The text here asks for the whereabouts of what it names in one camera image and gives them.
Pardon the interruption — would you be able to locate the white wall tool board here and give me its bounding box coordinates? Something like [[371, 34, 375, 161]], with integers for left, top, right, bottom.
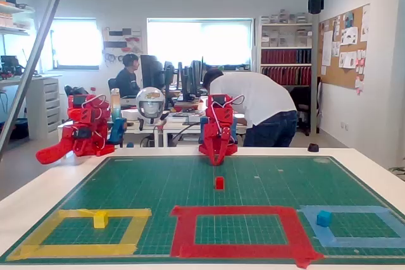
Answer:
[[103, 26, 143, 66]]

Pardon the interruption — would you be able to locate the large bright window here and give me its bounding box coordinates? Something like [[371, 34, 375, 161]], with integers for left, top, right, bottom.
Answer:
[[146, 17, 254, 69]]

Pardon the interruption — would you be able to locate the person in white t-shirt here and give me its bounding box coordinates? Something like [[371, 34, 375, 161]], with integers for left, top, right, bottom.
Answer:
[[202, 68, 298, 148]]

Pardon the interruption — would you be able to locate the white gripper servo cable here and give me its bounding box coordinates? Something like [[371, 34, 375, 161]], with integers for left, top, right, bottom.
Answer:
[[211, 101, 228, 133]]

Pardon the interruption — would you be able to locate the red leader arm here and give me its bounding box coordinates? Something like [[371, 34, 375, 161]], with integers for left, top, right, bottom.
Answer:
[[35, 94, 116, 165]]

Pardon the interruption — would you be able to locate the white shelf with red binders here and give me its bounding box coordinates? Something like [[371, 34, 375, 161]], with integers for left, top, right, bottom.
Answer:
[[258, 15, 314, 87]]

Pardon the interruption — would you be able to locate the grey vertical pole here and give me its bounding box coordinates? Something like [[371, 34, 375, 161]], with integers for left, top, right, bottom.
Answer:
[[311, 0, 321, 135]]

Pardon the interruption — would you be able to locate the white drawer unit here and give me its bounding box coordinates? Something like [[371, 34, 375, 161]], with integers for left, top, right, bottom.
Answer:
[[27, 75, 61, 140]]

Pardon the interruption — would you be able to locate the white office desk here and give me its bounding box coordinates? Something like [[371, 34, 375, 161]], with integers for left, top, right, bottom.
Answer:
[[58, 110, 248, 148]]

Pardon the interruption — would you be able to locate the cork pin board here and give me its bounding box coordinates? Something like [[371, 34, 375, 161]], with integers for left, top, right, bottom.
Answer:
[[318, 3, 371, 91]]

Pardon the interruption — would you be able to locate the black pole clamp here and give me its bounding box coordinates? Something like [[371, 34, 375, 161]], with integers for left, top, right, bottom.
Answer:
[[308, 0, 325, 15]]

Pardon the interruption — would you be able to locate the blue tape square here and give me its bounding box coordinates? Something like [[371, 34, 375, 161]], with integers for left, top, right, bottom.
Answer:
[[297, 205, 405, 249]]

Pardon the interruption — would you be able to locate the white wall shelf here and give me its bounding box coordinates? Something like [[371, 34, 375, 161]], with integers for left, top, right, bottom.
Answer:
[[0, 0, 36, 36]]

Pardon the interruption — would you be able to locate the seated person in dark shirt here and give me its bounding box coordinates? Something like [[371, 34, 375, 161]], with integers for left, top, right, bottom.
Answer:
[[113, 53, 142, 99]]

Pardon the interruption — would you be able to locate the yellow cube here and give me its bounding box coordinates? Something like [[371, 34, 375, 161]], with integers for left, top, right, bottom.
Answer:
[[93, 211, 109, 229]]

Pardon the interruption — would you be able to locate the red tape square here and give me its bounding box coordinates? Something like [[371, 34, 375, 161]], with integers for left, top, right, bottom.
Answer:
[[170, 206, 325, 270]]

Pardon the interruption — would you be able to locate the blue cube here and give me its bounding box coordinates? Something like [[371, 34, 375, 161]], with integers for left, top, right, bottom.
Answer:
[[316, 210, 333, 228]]

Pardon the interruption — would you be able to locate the yellow tape square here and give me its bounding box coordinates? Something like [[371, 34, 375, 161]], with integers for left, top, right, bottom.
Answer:
[[5, 208, 153, 261]]

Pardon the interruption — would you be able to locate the black bag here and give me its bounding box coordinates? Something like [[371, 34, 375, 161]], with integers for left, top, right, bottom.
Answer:
[[64, 85, 90, 97]]

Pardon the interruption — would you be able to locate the small bright window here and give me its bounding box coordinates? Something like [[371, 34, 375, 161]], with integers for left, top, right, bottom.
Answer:
[[50, 18, 101, 70]]

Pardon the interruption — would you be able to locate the black computer monitor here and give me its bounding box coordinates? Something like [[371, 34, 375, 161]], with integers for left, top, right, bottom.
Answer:
[[163, 61, 177, 108], [140, 54, 165, 90], [180, 60, 204, 102]]

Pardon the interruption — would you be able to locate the red and black device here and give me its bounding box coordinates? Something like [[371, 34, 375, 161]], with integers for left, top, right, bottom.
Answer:
[[0, 55, 25, 80]]

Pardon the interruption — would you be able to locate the white helmet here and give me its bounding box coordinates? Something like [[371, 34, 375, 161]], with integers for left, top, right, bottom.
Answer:
[[135, 87, 166, 125]]

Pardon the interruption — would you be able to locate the white flat box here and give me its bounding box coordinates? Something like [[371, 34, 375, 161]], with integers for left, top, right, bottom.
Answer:
[[121, 109, 140, 121]]

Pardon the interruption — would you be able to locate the green cutting mat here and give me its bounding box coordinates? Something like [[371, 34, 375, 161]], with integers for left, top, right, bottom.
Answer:
[[0, 155, 405, 265]]

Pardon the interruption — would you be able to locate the orange and teal bottle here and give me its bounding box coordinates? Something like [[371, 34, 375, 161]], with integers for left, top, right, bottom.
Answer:
[[110, 88, 122, 122]]

